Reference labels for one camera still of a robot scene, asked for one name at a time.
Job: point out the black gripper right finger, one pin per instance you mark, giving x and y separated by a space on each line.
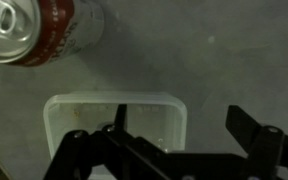
267 150

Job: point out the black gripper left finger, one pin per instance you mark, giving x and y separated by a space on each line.
84 156

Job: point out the clear plastic container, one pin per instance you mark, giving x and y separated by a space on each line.
117 97

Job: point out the red and silver soda can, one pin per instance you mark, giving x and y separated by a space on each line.
60 30

